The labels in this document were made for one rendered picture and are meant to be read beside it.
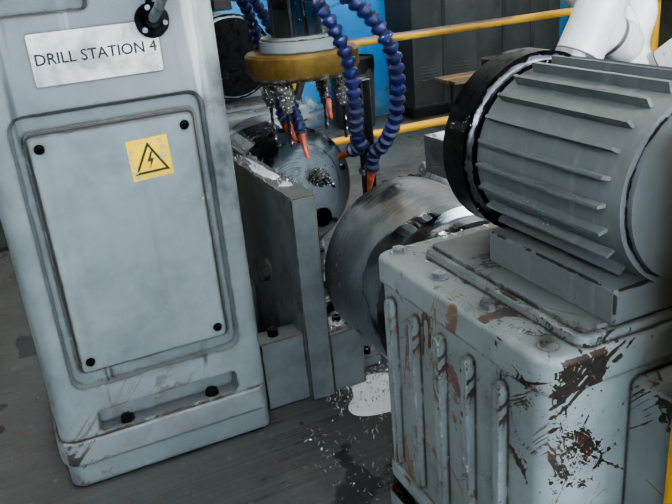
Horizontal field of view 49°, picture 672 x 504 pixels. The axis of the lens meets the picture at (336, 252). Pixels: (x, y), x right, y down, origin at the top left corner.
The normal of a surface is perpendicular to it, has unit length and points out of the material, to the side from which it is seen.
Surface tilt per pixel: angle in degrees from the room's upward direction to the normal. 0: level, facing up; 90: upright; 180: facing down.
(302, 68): 90
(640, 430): 90
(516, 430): 90
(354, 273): 73
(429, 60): 91
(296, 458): 0
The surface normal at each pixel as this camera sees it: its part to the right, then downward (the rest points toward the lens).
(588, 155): -0.87, -0.14
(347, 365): 0.42, 0.31
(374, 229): -0.68, -0.51
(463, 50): 0.16, 0.36
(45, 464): -0.08, -0.92
